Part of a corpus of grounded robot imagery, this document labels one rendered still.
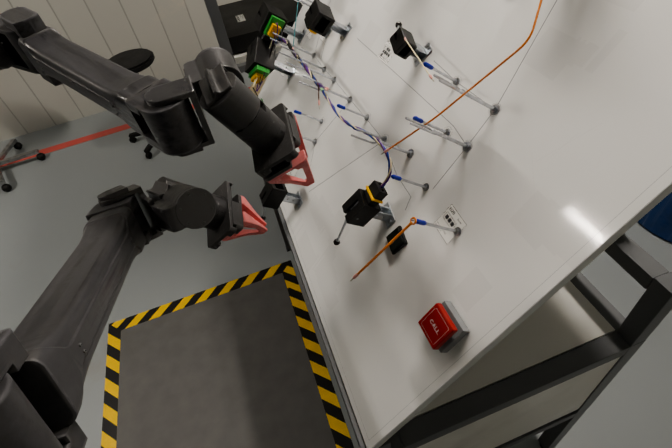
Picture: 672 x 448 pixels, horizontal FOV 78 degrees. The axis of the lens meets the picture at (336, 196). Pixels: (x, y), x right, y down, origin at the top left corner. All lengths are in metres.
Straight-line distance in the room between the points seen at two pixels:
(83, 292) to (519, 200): 0.55
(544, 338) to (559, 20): 0.65
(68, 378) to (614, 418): 1.79
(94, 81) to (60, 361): 0.38
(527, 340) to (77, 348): 0.87
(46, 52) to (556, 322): 1.09
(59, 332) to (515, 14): 0.73
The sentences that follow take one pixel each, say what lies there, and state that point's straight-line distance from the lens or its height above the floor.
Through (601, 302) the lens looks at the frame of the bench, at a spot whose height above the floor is 0.80.
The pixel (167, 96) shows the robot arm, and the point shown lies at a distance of 0.53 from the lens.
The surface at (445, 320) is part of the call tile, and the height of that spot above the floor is 1.12.
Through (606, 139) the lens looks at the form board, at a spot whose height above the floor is 1.35.
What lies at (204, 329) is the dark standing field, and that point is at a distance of 2.11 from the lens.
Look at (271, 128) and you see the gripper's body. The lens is 0.56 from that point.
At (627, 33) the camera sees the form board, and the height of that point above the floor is 1.44.
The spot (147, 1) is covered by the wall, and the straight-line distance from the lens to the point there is 3.72.
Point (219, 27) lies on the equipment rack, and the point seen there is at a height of 1.19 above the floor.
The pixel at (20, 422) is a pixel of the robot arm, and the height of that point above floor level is 1.46.
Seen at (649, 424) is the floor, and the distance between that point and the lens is 1.98.
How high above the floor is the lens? 1.71
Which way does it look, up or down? 44 degrees down
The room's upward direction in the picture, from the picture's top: 10 degrees counter-clockwise
